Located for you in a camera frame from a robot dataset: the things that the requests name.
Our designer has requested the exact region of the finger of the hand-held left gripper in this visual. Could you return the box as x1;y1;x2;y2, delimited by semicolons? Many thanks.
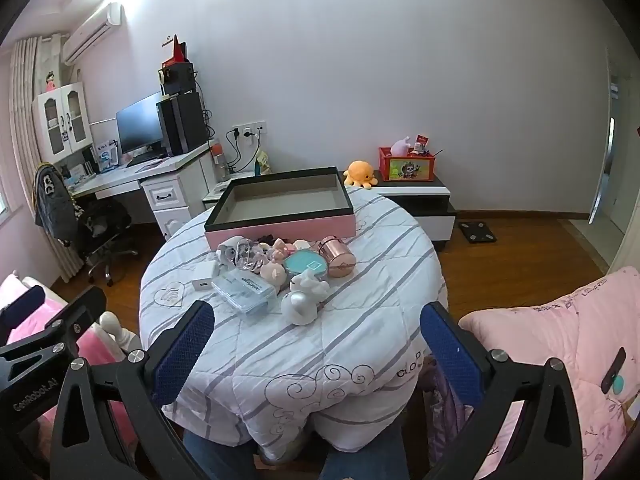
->
0;286;108;377
0;285;48;343

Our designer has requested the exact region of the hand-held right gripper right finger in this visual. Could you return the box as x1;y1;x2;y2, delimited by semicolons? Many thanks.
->
419;302;586;480

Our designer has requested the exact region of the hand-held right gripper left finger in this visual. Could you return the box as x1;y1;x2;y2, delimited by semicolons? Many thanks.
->
50;300;217;480

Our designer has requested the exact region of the clear plastic box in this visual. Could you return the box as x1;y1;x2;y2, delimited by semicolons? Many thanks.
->
211;267;279;320

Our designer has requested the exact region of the pink pig figurine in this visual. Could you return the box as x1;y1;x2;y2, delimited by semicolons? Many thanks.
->
260;262;287;291

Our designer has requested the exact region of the white unicorn figurine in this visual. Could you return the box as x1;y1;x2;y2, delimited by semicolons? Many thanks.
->
281;269;331;325

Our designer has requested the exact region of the rose gold cylinder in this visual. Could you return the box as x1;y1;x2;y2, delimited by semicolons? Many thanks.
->
317;235;357;279

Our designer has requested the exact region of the teal round compact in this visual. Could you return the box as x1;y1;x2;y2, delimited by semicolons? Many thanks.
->
283;251;330;281

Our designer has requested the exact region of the pink box with black rim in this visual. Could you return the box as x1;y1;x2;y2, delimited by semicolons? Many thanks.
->
204;166;357;251

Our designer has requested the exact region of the purple printed cloth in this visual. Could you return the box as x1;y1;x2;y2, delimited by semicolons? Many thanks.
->
420;360;471;466

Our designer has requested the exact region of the black office chair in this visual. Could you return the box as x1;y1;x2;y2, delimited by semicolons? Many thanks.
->
75;195;140;286

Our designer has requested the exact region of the pink printed blanket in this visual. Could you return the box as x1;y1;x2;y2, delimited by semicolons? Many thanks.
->
457;266;640;480

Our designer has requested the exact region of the dark jacket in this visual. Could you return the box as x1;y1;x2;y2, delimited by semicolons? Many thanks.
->
34;162;83;241

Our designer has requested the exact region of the clear plastic bag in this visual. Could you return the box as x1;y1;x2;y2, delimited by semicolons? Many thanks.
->
227;239;268;273

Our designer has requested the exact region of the black bathroom scale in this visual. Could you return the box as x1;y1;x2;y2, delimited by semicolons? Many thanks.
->
459;219;498;244

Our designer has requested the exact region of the white black low cabinet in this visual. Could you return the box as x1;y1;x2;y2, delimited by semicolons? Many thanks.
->
340;170;458;251

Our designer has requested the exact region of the white desk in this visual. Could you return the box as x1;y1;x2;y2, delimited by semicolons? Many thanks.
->
67;140;218;243

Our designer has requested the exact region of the white low table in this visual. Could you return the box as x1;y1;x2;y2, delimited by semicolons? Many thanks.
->
202;180;236;211

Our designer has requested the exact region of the blue white carton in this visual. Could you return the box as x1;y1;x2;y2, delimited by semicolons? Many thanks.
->
95;140;121;171

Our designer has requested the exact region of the black remote control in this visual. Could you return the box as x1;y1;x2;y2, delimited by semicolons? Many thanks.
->
600;346;628;395

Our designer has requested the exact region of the white glass-door cabinet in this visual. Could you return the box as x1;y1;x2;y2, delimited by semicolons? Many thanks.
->
32;82;93;165

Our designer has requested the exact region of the red storage box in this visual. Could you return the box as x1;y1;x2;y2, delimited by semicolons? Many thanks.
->
378;146;436;182

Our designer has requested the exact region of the beige curtain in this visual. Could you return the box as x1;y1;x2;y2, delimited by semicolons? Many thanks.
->
9;36;83;283

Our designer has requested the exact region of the black computer monitor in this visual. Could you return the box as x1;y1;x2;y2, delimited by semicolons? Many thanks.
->
116;92;166;161

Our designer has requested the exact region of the orange octopus plush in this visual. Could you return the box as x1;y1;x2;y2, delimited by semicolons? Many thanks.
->
343;160;379;190

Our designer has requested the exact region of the black computer tower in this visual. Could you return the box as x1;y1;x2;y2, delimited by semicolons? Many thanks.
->
156;94;208;157

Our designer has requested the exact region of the white door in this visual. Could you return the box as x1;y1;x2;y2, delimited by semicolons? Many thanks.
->
587;42;640;273

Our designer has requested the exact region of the white air conditioner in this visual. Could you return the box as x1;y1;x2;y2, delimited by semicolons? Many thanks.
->
61;2;123;66

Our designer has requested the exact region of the black power cable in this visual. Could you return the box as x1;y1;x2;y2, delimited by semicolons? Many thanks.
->
225;127;261;173

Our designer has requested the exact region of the white wall outlet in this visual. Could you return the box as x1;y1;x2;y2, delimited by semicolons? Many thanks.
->
232;121;267;140

